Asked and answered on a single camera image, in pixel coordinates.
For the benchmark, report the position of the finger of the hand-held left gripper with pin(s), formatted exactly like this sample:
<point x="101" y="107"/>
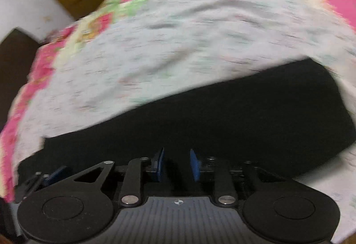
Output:
<point x="54" y="173"/>

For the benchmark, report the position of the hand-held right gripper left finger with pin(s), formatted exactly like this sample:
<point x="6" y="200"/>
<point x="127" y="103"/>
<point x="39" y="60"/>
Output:
<point x="159" y="166"/>

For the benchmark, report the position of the black pants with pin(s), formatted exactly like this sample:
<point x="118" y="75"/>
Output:
<point x="222" y="110"/>

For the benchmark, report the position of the white floral bed sheet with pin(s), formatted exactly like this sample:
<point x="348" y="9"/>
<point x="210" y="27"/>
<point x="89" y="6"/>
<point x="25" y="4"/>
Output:
<point x="180" y="38"/>

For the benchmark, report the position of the dark wooden headboard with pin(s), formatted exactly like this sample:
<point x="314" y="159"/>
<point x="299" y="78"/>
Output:
<point x="14" y="71"/>

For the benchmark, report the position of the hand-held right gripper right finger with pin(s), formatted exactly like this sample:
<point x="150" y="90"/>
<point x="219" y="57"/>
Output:
<point x="195" y="166"/>

